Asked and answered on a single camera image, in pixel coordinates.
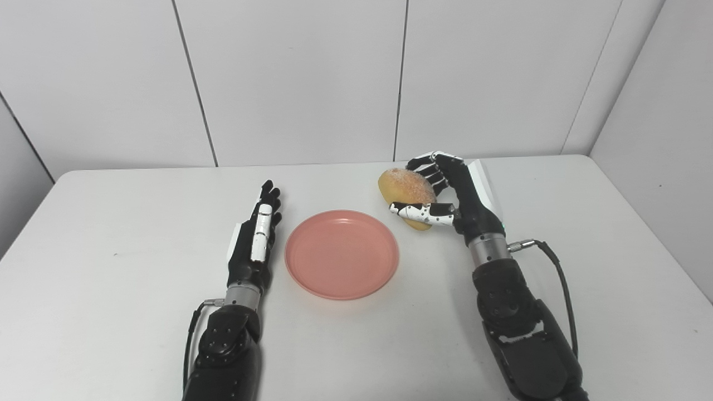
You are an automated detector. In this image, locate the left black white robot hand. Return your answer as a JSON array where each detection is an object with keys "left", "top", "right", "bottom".
[{"left": 227, "top": 180, "right": 282, "bottom": 294}]

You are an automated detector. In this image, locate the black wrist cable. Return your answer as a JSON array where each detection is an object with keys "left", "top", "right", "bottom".
[
  {"left": 182, "top": 299, "right": 226, "bottom": 390},
  {"left": 507, "top": 239, "right": 579, "bottom": 357}
]

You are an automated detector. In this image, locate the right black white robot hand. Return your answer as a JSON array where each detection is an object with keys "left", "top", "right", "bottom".
[{"left": 389, "top": 150, "right": 507, "bottom": 246}]

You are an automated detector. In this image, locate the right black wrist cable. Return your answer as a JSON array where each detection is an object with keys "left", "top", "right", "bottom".
[{"left": 507, "top": 239, "right": 579, "bottom": 357}]

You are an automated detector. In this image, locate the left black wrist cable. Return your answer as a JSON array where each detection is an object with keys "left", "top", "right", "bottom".
[{"left": 182, "top": 299, "right": 226, "bottom": 390}]

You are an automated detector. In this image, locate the pink round plate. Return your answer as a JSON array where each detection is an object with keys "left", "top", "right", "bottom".
[{"left": 285, "top": 209, "right": 400, "bottom": 301}]

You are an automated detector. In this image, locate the golden bread roll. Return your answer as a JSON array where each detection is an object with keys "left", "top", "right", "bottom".
[{"left": 378, "top": 168, "right": 438, "bottom": 231}]

